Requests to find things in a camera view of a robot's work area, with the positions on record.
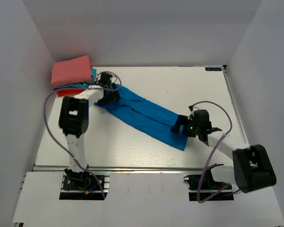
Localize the blue t shirt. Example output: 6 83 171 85
101 87 187 151

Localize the pink folded t shirt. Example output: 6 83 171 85
51 55 92 87

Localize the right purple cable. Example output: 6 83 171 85
188 101 241 203

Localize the purple cable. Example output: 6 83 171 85
43 71 123 200
188 101 241 203

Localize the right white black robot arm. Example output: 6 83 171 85
170 108 277 193

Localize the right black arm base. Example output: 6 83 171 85
183 175 227 192

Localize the turquoise folded t shirt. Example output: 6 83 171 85
54 67 97 89

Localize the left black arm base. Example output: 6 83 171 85
61 175 109 192

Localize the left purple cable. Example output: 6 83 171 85
43 71 123 200

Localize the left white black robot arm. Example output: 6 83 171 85
59 71 121 189

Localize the blue label sticker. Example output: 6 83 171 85
205 67 222 71

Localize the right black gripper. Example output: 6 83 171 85
170 115 200 138

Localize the red folded t shirt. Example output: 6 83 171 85
53 87 85 97

